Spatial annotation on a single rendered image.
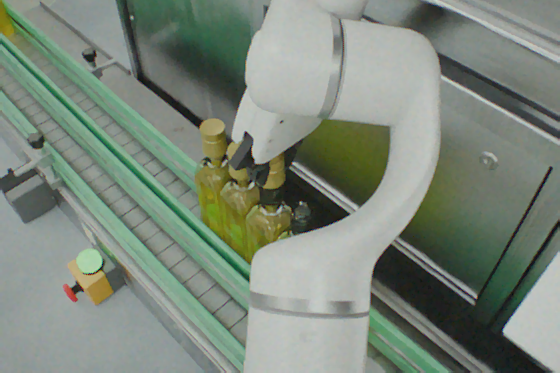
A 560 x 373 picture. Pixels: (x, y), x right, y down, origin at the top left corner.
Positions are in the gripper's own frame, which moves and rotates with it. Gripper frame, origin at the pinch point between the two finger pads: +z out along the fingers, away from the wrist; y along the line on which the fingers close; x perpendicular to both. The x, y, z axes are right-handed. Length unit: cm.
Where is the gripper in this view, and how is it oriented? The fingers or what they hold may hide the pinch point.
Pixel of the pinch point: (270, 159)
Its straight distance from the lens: 64.4
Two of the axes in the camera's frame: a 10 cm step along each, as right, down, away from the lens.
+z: -1.8, 5.2, 8.4
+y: -7.3, 5.0, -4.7
